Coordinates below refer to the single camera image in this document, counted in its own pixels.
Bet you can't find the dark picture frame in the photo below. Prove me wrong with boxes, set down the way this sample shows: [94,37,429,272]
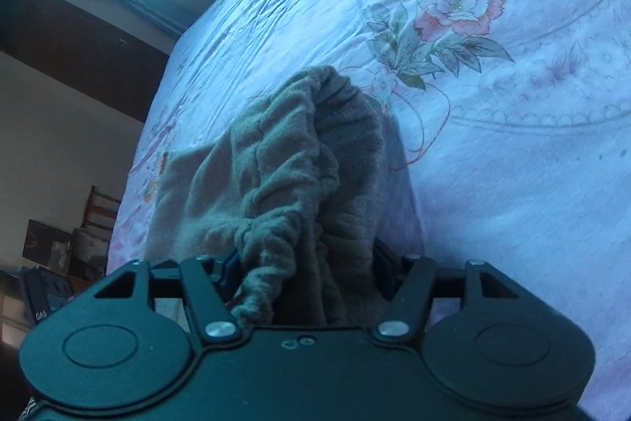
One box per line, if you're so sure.
[22,219,73,265]

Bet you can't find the wooden chair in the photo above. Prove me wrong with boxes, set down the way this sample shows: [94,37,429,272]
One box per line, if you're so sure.
[81,184,122,231]

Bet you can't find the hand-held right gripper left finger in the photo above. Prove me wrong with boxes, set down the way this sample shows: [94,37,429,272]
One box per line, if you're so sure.
[91,248,243,345]

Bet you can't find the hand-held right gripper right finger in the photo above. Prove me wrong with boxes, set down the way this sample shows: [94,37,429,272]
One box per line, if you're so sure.
[372,238,525,345]

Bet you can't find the grey pants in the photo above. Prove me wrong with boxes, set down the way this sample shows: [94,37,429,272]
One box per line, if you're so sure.
[145,64,429,329]

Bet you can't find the dark brown wooden wardrobe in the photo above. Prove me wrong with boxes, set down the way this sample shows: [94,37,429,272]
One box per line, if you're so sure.
[0,0,170,124]

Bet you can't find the white box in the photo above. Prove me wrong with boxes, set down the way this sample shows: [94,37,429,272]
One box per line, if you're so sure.
[70,228,111,280]

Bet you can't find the pink floral bed sheet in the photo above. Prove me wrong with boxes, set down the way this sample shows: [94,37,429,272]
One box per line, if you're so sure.
[106,0,631,421]

